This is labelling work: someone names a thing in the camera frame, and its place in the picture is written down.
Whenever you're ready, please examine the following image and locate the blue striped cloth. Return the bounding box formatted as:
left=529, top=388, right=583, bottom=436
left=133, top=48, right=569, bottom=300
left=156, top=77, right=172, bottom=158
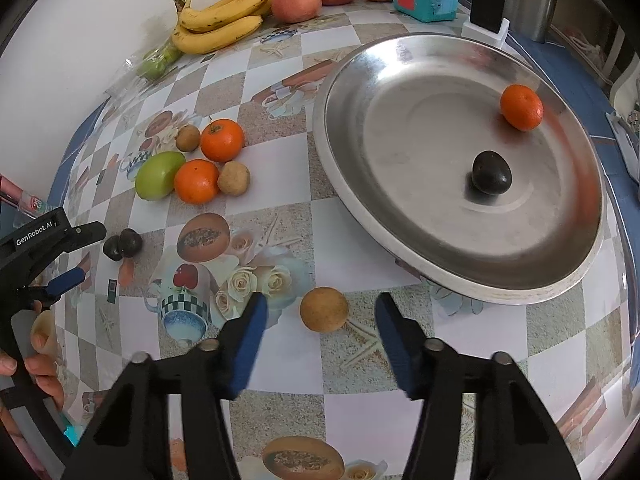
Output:
left=505, top=0, right=640, bottom=261

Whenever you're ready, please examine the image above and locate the round steel tray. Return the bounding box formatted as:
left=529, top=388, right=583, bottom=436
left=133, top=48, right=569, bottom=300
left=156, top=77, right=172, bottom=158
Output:
left=312, top=32, right=607, bottom=306

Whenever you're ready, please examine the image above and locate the person's left hand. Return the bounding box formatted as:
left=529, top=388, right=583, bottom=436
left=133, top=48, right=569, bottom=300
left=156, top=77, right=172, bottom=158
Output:
left=0, top=309, right=67, bottom=461

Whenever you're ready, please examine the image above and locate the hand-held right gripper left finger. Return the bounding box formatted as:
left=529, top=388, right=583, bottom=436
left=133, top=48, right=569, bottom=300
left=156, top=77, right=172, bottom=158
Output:
left=60, top=291, right=269, bottom=480

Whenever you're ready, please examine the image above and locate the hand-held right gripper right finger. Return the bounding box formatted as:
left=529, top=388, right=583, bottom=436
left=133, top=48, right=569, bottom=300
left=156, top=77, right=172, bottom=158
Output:
left=374, top=291, right=583, bottom=480

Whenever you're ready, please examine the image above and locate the orange tangerine with stem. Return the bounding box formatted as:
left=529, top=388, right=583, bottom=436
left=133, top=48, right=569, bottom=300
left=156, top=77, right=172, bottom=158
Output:
left=200, top=118, right=246, bottom=163

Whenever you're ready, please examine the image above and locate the green fruit in plastic bag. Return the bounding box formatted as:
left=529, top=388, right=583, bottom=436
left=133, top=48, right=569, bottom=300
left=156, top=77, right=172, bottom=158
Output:
left=135, top=40, right=182, bottom=81

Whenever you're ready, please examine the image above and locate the pale red apple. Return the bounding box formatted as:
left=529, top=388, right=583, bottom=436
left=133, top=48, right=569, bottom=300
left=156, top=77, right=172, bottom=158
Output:
left=271, top=0, right=323, bottom=23

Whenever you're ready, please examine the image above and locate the clear plastic holder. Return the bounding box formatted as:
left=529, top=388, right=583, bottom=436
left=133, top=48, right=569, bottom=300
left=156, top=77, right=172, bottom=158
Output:
left=0, top=175, right=53, bottom=218

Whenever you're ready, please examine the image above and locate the round brown sapodilla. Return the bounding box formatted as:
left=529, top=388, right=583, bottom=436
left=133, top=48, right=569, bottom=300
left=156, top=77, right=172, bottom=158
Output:
left=299, top=286, right=350, bottom=332

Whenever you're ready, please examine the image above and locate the steel kettle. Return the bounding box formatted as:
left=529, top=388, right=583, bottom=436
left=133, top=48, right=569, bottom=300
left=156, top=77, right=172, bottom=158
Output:
left=500, top=0, right=561, bottom=43

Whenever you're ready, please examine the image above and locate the white phone stand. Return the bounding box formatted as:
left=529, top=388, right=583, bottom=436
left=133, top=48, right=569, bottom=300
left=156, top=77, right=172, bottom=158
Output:
left=606, top=110, right=640, bottom=183

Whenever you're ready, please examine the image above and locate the green apple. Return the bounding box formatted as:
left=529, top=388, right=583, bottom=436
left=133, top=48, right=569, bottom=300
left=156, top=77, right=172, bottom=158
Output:
left=134, top=151, right=187, bottom=201

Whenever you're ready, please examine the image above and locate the yellow banana bunch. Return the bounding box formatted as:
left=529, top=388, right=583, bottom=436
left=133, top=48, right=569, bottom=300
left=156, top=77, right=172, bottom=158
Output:
left=171, top=0, right=297, bottom=55

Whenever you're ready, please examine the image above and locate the black power adapter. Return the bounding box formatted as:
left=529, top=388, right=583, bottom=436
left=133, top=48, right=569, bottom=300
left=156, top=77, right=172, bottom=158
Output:
left=470, top=0, right=508, bottom=33

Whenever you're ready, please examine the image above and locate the brown kiwi upper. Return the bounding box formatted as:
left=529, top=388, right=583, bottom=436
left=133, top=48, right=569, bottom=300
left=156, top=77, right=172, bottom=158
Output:
left=175, top=124, right=202, bottom=152

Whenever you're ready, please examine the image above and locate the pale brown sapodilla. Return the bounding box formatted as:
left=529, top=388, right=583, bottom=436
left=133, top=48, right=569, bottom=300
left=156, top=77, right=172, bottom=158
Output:
left=216, top=161, right=251, bottom=196

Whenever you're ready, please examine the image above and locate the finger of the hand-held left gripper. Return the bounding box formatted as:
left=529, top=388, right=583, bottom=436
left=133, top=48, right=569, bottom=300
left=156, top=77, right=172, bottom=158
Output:
left=59, top=222, right=107, bottom=257
left=22, top=267, right=87, bottom=311

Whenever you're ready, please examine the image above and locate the beige plastic basket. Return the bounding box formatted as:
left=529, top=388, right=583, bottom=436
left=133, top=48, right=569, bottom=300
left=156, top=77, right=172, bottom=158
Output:
left=557, top=7, right=628, bottom=83

